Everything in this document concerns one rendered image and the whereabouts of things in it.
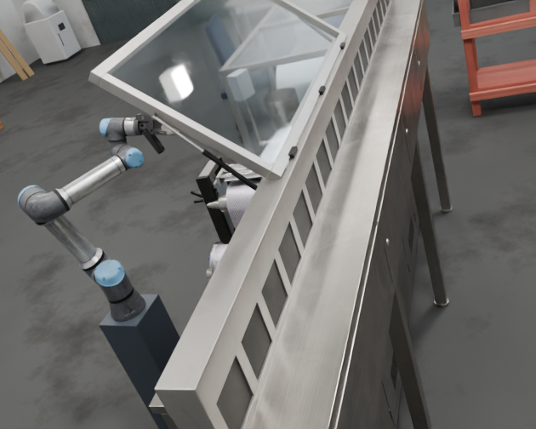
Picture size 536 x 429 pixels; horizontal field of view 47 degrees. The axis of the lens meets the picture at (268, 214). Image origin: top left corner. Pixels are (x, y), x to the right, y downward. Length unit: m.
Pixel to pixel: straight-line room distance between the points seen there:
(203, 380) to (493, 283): 2.74
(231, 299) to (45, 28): 11.95
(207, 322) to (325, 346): 0.30
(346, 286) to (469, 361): 1.82
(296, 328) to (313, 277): 0.18
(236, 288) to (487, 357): 2.18
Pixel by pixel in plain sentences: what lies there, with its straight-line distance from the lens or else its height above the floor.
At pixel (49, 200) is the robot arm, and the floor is 1.51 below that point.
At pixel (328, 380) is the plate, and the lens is 1.30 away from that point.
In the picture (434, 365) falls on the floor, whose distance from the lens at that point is 3.26.
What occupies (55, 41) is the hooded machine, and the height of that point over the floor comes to 0.43.
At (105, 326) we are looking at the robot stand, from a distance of 2.73.
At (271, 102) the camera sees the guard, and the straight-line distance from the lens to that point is 1.87.
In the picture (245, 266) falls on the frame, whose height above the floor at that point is 1.65.
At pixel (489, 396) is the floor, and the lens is 3.11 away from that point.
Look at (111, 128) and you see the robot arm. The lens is 2.59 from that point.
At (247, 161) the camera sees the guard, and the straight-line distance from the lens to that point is 1.58.
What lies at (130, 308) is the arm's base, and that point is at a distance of 2.66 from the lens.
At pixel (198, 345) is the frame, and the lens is 1.16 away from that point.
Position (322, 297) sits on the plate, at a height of 1.44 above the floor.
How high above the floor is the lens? 2.37
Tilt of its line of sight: 30 degrees down
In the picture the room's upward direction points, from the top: 19 degrees counter-clockwise
